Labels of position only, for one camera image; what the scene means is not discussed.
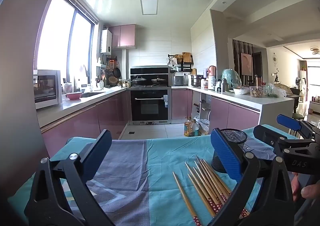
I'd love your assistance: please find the green plastic bag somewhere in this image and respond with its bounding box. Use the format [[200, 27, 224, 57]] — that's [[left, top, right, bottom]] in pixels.
[[264, 83, 279, 97]]

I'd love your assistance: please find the pink base cabinets island side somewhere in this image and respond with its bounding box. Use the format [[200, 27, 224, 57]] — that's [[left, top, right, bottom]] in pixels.
[[171, 88, 263, 131]]

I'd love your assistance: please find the large kitchen window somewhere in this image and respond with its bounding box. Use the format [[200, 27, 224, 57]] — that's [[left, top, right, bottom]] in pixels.
[[37, 0, 99, 86]]

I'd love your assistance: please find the pink wall cabinet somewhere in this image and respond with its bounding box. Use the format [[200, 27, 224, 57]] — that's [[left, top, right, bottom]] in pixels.
[[108, 24, 137, 49]]

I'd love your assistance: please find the clear container of nuts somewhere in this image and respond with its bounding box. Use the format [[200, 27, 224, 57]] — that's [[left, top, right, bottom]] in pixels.
[[250, 86, 263, 98]]

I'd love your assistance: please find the black built-in oven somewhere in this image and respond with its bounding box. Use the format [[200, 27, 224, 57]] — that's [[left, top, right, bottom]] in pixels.
[[130, 88, 172, 124]]

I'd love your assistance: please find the black wall rack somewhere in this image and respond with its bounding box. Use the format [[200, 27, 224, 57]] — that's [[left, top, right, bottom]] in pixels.
[[167, 52, 194, 72]]

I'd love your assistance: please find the framed wall picture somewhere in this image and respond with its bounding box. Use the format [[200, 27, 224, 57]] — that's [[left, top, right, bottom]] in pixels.
[[241, 53, 253, 76]]

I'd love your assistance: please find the teal appliance under plastic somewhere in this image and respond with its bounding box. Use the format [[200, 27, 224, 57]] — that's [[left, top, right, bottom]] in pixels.
[[221, 68, 242, 87]]

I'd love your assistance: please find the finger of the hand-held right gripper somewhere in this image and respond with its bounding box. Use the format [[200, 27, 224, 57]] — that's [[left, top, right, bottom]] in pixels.
[[276, 114, 320, 141], [253, 125, 317, 156]]

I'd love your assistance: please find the black range hood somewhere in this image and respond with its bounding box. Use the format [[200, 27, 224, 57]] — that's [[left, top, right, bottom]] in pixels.
[[130, 66, 172, 84]]

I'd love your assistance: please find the yellow cooking oil bottle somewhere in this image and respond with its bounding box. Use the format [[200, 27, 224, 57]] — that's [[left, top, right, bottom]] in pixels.
[[184, 117, 194, 137]]

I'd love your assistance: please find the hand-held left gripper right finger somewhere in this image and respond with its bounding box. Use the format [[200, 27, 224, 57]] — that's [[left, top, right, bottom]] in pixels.
[[211, 128, 297, 226]]

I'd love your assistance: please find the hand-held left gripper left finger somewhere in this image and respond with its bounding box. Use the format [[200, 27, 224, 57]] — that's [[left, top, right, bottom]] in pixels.
[[24, 130, 112, 226]]

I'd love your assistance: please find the person's right hand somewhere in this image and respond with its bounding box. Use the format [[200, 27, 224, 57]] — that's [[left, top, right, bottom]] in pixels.
[[291, 173, 320, 201]]

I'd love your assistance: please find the teal and grey tablecloth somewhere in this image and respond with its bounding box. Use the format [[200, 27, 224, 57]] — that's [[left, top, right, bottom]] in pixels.
[[7, 127, 300, 226]]

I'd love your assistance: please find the pink base cabinets window side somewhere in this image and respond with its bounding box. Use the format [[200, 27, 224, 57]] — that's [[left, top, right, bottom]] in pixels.
[[41, 88, 130, 151]]

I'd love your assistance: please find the steel stock pot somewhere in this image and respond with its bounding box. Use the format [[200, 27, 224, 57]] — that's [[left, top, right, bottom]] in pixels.
[[191, 74, 203, 87]]

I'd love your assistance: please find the ceiling light panel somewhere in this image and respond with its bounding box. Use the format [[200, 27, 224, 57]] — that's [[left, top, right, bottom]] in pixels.
[[140, 0, 159, 15]]

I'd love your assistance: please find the white plastic bag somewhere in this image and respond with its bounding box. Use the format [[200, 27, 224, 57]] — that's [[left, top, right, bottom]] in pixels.
[[196, 118, 210, 135]]

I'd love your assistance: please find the black mesh utensil holder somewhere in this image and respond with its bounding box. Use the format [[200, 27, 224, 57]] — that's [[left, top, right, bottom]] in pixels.
[[211, 128, 248, 174]]

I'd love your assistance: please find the pink bowl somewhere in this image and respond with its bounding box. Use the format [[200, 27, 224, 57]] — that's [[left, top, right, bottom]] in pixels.
[[66, 91, 83, 100]]

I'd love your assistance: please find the white microwave oven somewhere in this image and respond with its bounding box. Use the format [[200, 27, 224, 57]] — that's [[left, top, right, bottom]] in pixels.
[[33, 69, 63, 110]]

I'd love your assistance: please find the white water heater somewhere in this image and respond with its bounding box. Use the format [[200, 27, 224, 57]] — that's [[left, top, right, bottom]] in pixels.
[[100, 29, 112, 54]]

